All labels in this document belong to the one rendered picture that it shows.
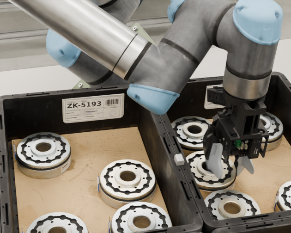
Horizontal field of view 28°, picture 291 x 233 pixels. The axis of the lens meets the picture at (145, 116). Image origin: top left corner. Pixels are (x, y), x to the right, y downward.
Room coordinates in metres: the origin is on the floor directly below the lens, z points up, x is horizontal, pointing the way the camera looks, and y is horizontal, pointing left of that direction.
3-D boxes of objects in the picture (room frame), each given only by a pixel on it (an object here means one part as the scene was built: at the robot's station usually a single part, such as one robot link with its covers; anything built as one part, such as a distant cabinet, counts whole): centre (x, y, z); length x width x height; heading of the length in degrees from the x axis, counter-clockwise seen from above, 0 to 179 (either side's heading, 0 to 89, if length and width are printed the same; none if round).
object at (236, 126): (0.80, -0.16, 0.99); 0.09 x 0.08 x 0.12; 17
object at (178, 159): (0.74, -0.06, 0.94); 0.02 x 0.01 x 0.01; 16
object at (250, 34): (0.81, -0.16, 1.15); 0.09 x 0.08 x 0.11; 48
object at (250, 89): (0.80, -0.16, 1.07); 0.08 x 0.08 x 0.05
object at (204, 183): (0.81, -0.13, 0.86); 0.10 x 0.10 x 0.01
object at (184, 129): (0.92, -0.10, 0.86); 0.05 x 0.05 x 0.01
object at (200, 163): (0.81, -0.13, 0.86); 0.05 x 0.05 x 0.01
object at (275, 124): (0.96, -0.24, 0.86); 0.10 x 0.10 x 0.01
